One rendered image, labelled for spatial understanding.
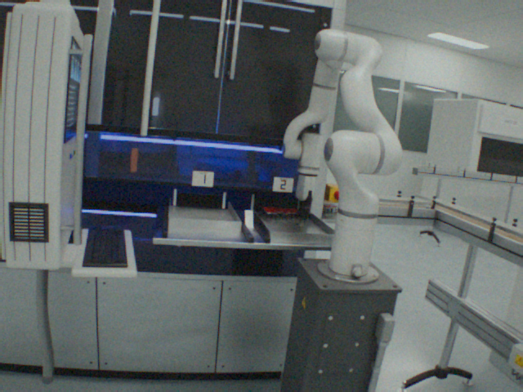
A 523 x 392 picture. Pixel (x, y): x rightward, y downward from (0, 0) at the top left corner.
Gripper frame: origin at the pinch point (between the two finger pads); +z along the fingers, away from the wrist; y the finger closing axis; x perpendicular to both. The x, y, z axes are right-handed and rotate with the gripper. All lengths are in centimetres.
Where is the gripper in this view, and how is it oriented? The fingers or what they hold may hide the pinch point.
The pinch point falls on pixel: (303, 211)
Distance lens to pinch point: 169.5
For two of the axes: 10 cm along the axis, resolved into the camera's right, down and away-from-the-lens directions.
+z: -1.1, 9.8, 1.8
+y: 2.0, 2.0, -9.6
